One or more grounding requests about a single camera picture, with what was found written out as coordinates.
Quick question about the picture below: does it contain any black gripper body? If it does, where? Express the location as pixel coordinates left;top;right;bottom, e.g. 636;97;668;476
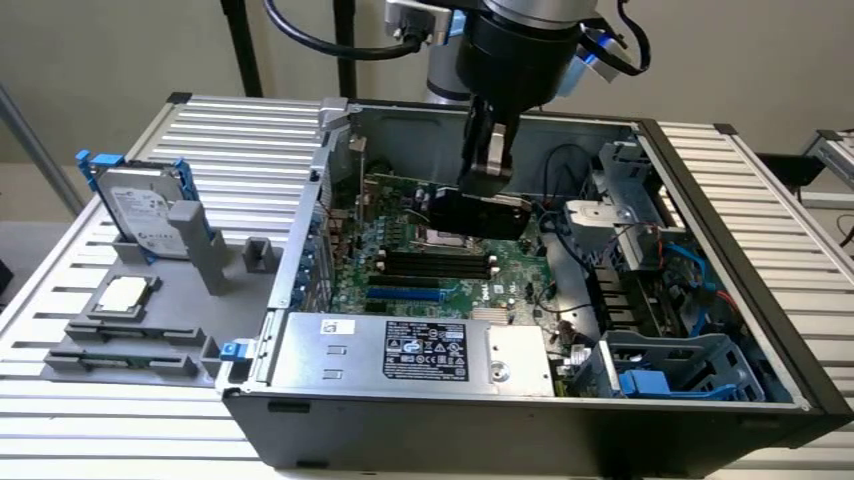
457;11;580;112

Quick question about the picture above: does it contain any green gpu card black cooler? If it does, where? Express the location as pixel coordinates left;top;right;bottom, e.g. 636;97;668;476
348;133;536;241

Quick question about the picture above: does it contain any black ram slot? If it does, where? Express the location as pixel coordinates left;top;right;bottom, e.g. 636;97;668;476
384;249;500;263
379;262;497;277
376;269;496;283
381;255;499;270

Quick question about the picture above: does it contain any black expansion slot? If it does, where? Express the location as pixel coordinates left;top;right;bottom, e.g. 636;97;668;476
367;277;428;291

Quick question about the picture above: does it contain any blue expansion slot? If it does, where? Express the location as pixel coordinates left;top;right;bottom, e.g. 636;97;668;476
364;286;447;304

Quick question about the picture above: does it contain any cpu socket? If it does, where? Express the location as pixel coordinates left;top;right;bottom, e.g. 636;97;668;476
404;224;483;252

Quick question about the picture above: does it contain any grey metal disk bay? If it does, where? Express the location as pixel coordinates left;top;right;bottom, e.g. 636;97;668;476
563;140;689;272

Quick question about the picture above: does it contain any green motherboard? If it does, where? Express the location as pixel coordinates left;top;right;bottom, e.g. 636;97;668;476
318;172;583;362

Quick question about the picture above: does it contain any silver power supply box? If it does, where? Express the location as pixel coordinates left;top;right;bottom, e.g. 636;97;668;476
266;311;556;399

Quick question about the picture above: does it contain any metal slat side table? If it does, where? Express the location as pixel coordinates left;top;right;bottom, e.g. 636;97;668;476
796;128;854;211

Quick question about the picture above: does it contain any grey blue drive cage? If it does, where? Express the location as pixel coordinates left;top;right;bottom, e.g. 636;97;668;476
573;330;763;402

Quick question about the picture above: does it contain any hard disk in blue caddy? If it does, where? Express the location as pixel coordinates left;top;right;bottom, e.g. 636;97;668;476
76;150;202;262

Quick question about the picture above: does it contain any grey parts rack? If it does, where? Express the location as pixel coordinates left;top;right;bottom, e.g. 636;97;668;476
42;201;289;387

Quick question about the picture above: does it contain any black open pc case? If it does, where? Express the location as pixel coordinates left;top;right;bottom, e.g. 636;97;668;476
216;96;854;472

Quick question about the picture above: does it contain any silver cpu chip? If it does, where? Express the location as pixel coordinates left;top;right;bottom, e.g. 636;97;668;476
90;276;153;314

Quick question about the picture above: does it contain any black wire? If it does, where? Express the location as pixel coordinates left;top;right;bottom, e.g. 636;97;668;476
540;143;596;202

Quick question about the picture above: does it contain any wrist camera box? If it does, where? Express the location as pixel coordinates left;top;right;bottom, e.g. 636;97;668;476
573;18;633;85

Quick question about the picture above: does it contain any silver mounting bracket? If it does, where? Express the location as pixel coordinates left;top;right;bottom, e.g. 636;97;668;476
383;0;456;47

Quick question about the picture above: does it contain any black stand post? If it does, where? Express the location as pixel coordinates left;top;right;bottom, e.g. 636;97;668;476
331;0;359;99
224;0;262;98

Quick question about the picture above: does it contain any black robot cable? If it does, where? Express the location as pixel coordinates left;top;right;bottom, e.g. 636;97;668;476
261;0;429;62

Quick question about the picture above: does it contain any blue wire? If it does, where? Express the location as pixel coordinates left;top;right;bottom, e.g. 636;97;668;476
664;238;724;333

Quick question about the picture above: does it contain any grey metal frame pole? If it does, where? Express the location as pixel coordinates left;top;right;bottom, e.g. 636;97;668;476
0;83;84;217

